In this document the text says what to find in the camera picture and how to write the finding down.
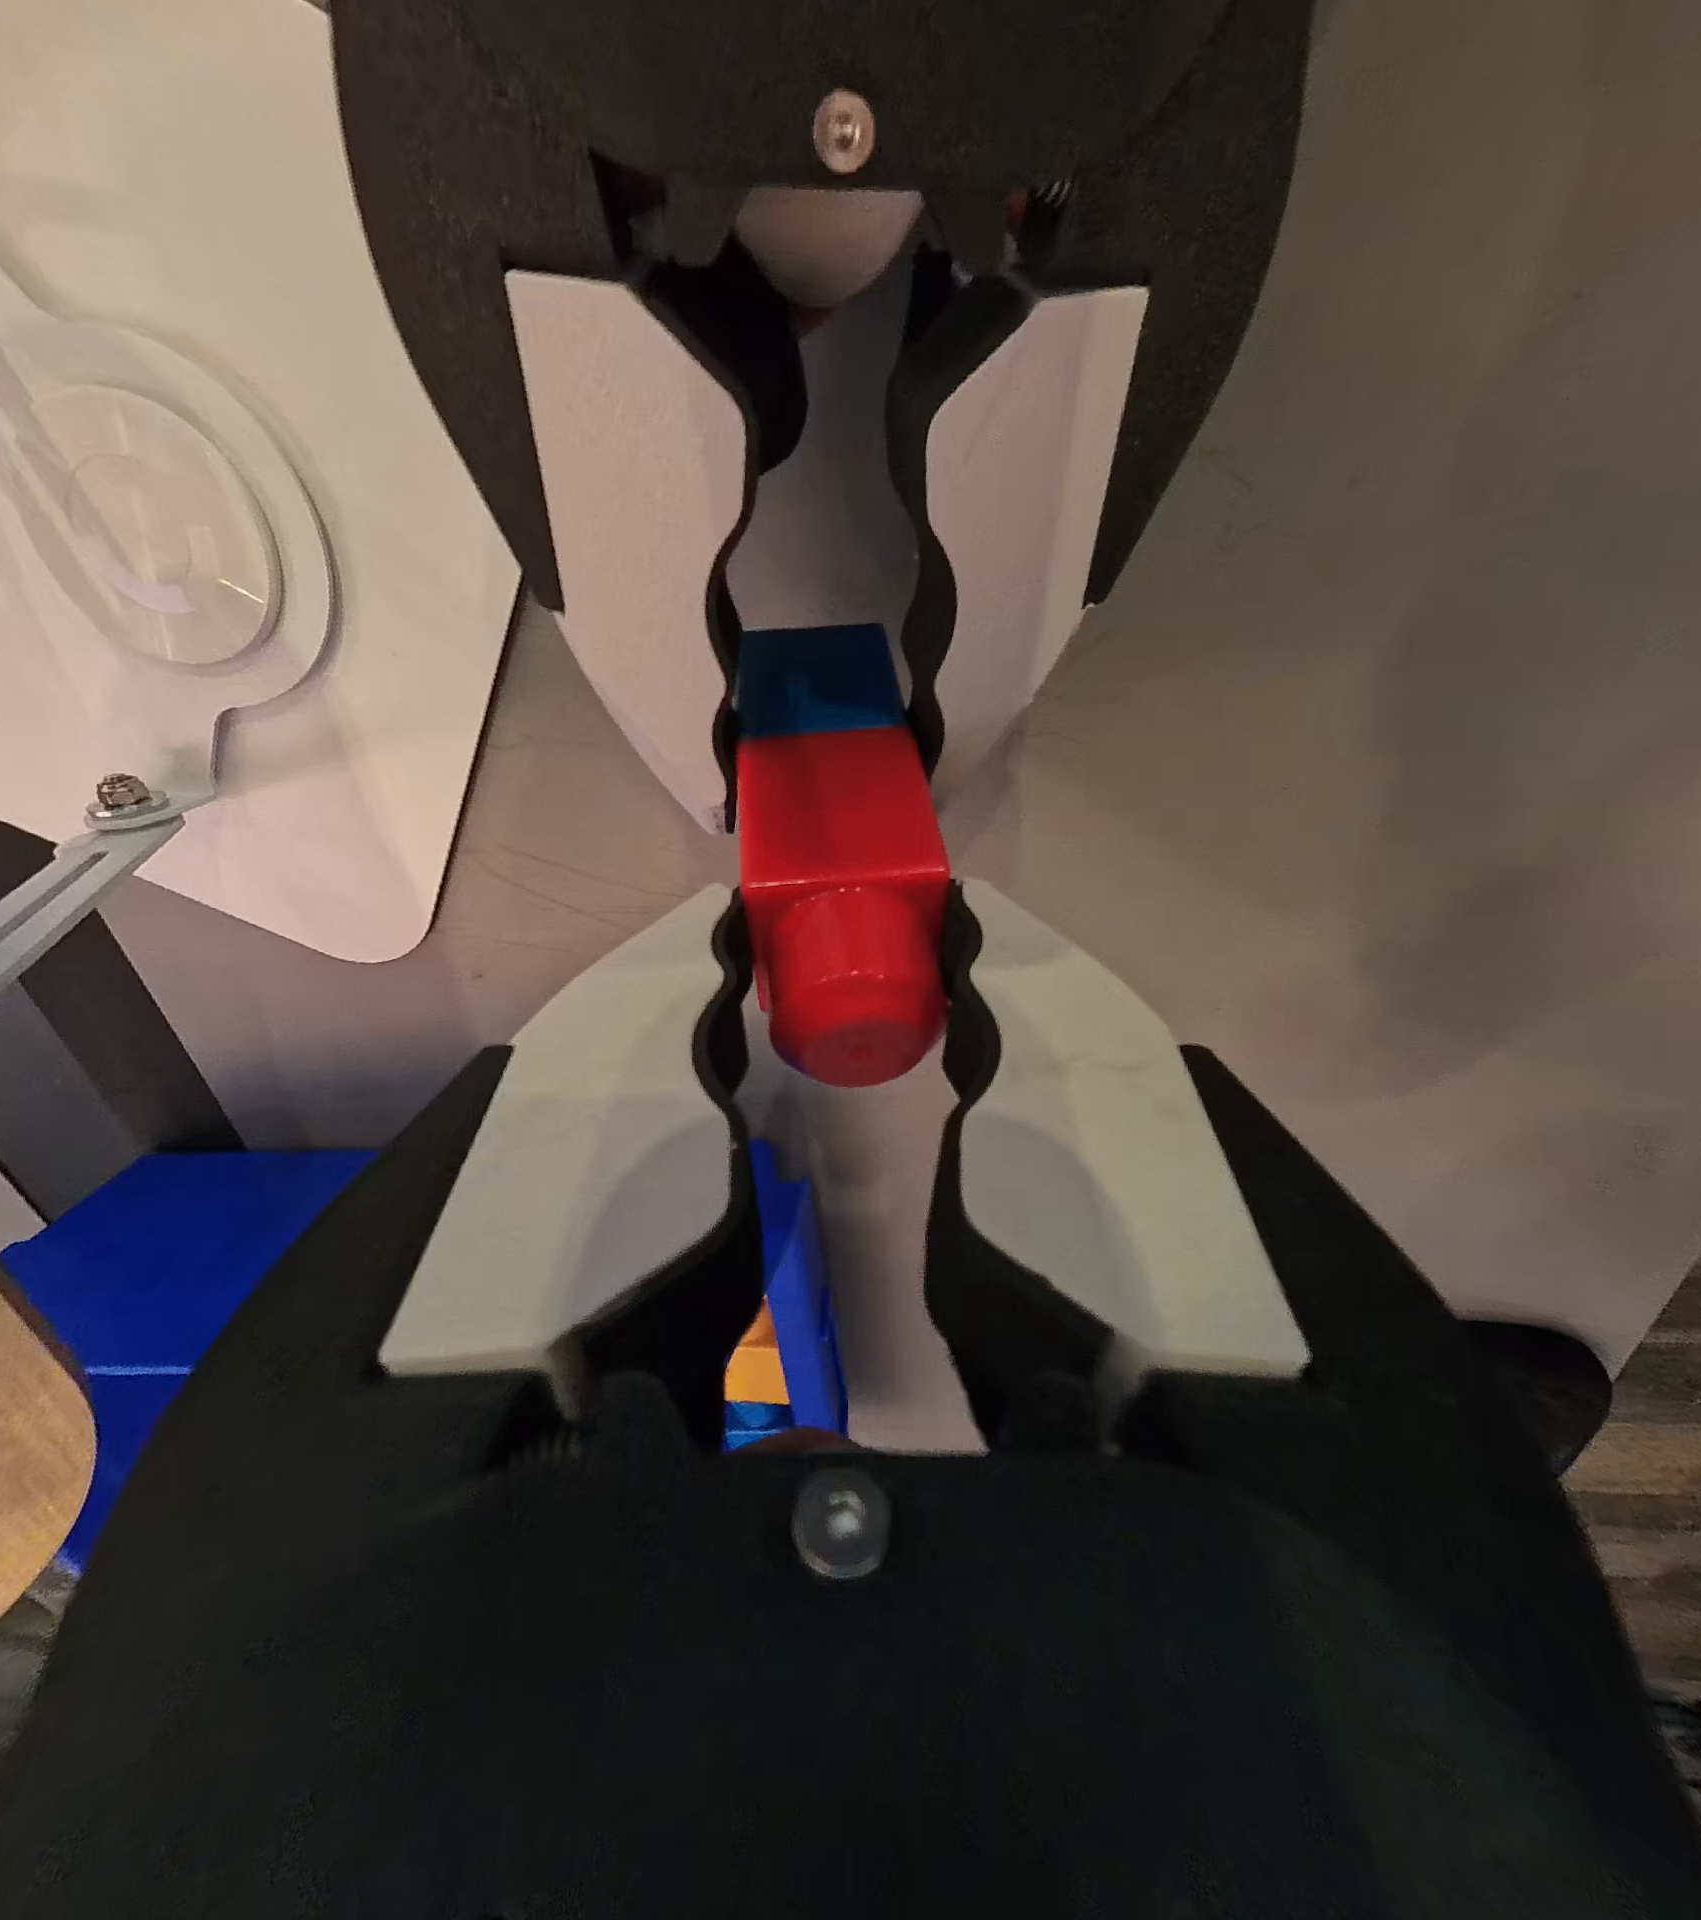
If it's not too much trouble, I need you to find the blue toy building block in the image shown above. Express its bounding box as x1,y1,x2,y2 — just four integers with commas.
729,622,900,749

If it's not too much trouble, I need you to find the white document stand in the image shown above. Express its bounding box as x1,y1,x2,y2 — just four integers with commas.
0,0,540,1089

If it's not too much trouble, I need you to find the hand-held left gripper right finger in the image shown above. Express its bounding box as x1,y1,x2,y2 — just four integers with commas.
928,884,1311,1429

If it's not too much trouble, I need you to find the red toy building block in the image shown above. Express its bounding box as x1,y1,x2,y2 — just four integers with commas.
734,737,966,1091

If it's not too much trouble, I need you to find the blue plastic bin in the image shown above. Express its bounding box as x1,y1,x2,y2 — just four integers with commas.
2,1137,856,1568

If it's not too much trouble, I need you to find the grey desk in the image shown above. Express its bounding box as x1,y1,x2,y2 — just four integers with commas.
0,0,1701,1419

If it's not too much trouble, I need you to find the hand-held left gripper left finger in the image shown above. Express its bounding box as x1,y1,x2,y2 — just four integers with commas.
377,884,767,1429

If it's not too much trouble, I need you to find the pile of coloured toy blocks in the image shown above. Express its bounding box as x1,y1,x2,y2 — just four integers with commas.
722,1306,799,1445

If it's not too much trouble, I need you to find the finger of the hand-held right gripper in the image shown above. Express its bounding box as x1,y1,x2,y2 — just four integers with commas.
502,263,803,832
894,280,1154,774

